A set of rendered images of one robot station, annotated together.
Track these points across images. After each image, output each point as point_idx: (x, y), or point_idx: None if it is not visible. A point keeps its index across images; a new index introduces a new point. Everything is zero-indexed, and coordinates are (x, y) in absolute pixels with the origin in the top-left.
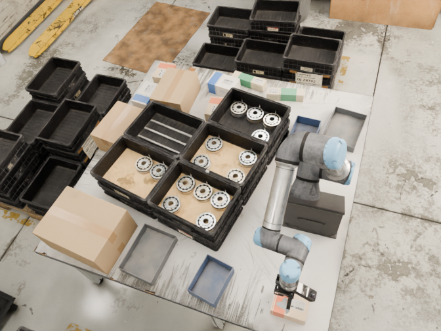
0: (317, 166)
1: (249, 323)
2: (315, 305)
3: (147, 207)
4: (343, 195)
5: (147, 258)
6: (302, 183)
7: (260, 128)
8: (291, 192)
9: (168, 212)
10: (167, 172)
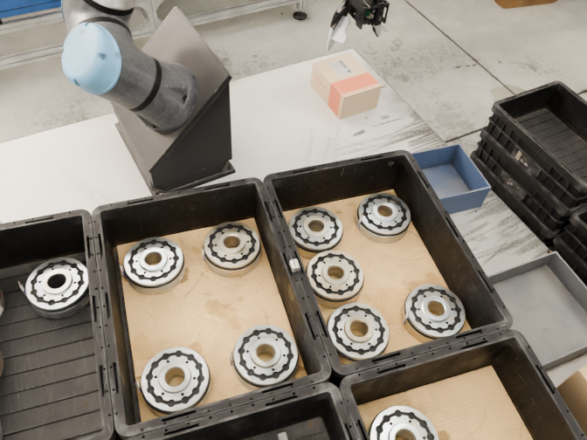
0: (120, 29)
1: (415, 119)
2: (310, 77)
3: (497, 367)
4: (90, 134)
5: (535, 318)
6: (166, 71)
7: (14, 321)
8: (191, 101)
9: (467, 252)
10: (398, 360)
